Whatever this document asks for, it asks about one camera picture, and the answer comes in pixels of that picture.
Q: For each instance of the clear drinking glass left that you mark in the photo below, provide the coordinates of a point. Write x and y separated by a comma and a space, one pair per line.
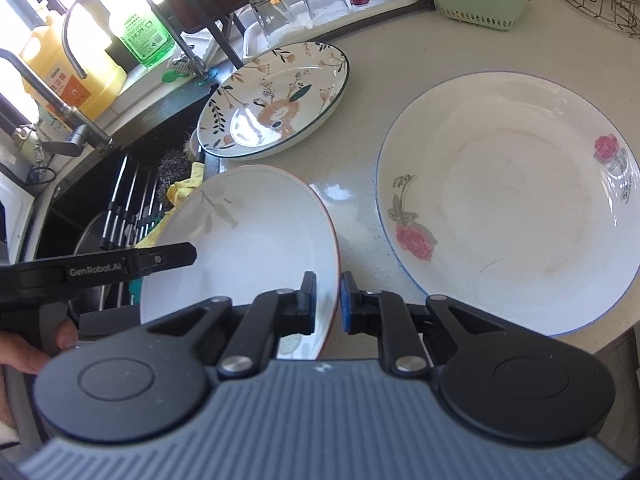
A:
272, 15

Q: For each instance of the green dish soap bottle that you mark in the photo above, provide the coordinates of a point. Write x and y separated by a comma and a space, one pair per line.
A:
140, 31

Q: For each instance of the person's left hand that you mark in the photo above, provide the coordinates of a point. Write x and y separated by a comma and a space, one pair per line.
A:
17, 353

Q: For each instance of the white drip tray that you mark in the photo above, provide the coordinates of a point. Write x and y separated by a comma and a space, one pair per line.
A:
300, 23

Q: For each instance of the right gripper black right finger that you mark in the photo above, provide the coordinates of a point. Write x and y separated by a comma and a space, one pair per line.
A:
412, 338

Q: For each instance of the yellow dish cloth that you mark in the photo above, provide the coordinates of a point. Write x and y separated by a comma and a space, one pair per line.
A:
177, 193

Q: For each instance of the black kitchen sink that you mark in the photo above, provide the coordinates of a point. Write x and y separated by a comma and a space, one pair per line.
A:
70, 212

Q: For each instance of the floral deer pattern plate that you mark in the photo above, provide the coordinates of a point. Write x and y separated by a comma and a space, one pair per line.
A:
274, 101

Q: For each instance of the yellow detergent jug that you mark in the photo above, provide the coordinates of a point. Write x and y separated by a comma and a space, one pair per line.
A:
44, 53

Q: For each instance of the steel wool scrubber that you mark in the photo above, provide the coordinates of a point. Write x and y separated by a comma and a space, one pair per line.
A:
175, 165

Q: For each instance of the white plate with grey leaves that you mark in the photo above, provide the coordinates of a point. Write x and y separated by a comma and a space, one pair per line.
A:
255, 229

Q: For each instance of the white plate with pink roses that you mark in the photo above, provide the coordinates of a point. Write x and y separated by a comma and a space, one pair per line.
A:
515, 195

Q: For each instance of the black sink drying rack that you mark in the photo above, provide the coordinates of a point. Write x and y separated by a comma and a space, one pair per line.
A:
134, 209

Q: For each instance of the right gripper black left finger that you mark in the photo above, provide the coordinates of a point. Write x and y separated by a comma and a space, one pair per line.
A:
240, 341

